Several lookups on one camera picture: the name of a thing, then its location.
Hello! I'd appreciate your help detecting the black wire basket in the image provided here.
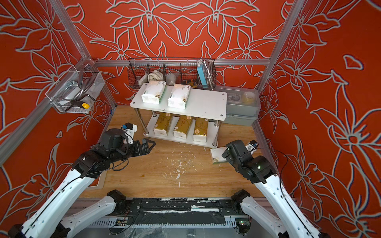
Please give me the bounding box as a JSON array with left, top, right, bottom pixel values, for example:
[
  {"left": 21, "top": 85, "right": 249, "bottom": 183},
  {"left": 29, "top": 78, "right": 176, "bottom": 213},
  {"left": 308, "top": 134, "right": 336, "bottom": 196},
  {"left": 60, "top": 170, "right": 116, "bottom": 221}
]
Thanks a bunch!
[{"left": 128, "top": 57, "right": 217, "bottom": 90}]

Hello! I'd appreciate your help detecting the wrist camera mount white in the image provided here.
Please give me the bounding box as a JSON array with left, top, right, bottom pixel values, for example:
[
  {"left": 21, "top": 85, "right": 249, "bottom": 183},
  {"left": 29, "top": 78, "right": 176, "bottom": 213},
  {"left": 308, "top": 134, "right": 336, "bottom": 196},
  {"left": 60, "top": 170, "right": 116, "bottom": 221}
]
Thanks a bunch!
[
  {"left": 246, "top": 140, "right": 259, "bottom": 154},
  {"left": 121, "top": 123, "right": 138, "bottom": 144}
]

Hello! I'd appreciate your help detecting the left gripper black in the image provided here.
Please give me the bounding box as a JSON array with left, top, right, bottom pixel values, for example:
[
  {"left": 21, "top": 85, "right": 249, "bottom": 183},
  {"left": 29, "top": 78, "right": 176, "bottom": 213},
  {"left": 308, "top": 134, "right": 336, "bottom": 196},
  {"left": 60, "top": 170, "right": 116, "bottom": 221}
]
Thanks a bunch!
[{"left": 111, "top": 138, "right": 157, "bottom": 164}]

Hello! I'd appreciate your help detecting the white cloth roll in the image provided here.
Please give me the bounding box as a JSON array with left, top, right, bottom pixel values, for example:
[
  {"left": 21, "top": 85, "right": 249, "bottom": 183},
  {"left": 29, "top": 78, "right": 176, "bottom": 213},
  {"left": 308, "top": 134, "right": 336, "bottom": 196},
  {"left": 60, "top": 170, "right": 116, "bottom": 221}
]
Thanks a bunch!
[{"left": 147, "top": 70, "right": 164, "bottom": 82}]

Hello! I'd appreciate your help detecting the tape roll in box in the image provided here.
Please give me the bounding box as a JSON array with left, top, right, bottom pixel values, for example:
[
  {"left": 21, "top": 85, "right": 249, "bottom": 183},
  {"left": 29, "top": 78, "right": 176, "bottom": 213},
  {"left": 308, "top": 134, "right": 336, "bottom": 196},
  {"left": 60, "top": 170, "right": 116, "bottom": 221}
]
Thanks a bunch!
[{"left": 242, "top": 91, "right": 257, "bottom": 105}]

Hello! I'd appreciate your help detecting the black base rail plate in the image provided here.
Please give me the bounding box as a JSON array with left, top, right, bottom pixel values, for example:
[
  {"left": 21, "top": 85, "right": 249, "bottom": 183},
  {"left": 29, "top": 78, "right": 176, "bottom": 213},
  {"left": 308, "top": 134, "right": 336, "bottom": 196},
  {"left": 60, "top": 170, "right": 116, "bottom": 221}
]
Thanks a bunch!
[{"left": 108, "top": 197, "right": 247, "bottom": 217}]

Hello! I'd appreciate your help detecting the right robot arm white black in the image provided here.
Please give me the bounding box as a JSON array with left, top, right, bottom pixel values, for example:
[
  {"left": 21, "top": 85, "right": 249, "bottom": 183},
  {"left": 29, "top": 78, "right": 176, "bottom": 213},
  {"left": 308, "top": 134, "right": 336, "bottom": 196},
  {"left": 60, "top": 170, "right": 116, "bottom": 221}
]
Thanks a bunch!
[{"left": 222, "top": 140, "right": 329, "bottom": 238}]

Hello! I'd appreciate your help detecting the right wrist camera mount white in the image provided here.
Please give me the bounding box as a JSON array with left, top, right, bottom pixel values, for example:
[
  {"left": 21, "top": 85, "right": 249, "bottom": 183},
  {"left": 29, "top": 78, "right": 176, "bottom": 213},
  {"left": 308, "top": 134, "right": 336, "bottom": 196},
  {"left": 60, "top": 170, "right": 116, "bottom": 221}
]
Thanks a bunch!
[{"left": 246, "top": 140, "right": 259, "bottom": 154}]

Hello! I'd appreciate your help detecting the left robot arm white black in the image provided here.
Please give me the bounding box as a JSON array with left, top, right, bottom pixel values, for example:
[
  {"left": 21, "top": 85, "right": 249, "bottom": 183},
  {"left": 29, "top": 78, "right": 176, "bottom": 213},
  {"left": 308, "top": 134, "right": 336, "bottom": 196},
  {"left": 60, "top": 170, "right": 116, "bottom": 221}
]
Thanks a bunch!
[{"left": 8, "top": 123, "right": 156, "bottom": 238}]

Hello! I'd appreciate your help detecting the grey plastic storage box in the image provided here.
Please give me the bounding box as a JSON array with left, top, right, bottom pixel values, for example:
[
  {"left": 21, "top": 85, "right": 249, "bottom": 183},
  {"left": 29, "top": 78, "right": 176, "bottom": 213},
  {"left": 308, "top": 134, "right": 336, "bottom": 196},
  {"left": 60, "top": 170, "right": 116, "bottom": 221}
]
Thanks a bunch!
[{"left": 214, "top": 86, "right": 261, "bottom": 126}]

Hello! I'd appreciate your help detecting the clear plastic wall bin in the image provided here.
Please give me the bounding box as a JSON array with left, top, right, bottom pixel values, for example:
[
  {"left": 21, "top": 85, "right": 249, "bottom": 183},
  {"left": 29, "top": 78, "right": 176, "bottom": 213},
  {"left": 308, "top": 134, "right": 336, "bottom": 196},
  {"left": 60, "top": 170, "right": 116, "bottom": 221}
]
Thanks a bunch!
[{"left": 45, "top": 66, "right": 105, "bottom": 114}]

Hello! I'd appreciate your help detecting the blue box in basket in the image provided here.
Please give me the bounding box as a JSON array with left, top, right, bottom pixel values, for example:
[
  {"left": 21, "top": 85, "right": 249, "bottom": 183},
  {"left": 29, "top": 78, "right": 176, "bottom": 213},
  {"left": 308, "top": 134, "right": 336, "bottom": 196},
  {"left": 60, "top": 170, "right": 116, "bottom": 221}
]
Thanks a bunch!
[{"left": 197, "top": 60, "right": 208, "bottom": 89}]

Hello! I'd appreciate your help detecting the white tray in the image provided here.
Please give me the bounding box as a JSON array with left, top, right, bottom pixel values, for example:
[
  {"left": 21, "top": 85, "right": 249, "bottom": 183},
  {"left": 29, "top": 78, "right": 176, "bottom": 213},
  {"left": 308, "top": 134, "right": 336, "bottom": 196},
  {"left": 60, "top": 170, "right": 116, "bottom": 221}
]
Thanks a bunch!
[{"left": 86, "top": 172, "right": 107, "bottom": 190}]

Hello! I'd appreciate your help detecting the white two-tier shelf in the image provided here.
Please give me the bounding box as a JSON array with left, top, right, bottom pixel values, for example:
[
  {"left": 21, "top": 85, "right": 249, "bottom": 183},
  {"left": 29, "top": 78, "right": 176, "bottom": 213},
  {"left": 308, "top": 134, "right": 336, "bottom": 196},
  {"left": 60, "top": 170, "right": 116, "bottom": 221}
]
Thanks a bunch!
[{"left": 130, "top": 83, "right": 227, "bottom": 148}]

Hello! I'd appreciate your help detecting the gold tissue pack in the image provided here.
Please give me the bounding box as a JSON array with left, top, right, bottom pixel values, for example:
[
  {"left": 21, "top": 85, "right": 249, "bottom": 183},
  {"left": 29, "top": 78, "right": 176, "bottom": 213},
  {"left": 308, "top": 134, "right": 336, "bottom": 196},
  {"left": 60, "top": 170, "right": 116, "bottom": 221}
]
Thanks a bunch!
[
  {"left": 173, "top": 115, "right": 193, "bottom": 139},
  {"left": 153, "top": 112, "right": 173, "bottom": 136},
  {"left": 193, "top": 118, "right": 208, "bottom": 142}
]

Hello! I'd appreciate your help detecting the yellow handled tool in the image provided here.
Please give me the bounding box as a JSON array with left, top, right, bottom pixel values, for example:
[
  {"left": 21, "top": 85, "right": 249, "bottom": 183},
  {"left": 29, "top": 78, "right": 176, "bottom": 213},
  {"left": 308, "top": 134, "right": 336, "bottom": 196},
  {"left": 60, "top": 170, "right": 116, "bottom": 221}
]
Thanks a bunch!
[{"left": 70, "top": 100, "right": 90, "bottom": 109}]

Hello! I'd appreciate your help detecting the white tissue pack front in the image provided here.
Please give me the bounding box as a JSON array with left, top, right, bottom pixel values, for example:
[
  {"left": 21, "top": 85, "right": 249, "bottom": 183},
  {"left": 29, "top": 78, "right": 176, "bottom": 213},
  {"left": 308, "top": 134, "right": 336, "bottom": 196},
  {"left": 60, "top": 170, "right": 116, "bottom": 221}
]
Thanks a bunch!
[{"left": 141, "top": 81, "right": 166, "bottom": 104}]

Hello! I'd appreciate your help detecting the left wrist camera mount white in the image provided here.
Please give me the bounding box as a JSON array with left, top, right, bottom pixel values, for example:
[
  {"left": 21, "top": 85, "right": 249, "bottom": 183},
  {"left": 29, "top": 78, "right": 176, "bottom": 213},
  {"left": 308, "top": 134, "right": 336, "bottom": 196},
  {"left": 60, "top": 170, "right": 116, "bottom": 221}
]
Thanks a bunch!
[{"left": 121, "top": 123, "right": 138, "bottom": 144}]

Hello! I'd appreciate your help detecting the white tissue pack back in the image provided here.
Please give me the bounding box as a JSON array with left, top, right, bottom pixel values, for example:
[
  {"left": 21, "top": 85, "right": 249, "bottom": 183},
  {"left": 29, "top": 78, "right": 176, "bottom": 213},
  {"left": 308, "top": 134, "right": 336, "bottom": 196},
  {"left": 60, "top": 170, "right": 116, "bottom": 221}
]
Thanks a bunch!
[{"left": 210, "top": 147, "right": 227, "bottom": 164}]

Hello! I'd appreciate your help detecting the white tissue pack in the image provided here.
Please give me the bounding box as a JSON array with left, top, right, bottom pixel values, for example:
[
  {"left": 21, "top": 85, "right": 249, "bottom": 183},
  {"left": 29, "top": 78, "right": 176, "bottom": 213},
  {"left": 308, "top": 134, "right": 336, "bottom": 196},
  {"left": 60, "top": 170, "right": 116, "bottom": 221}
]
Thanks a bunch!
[
  {"left": 167, "top": 84, "right": 191, "bottom": 109},
  {"left": 210, "top": 147, "right": 227, "bottom": 164},
  {"left": 141, "top": 81, "right": 166, "bottom": 104}
]

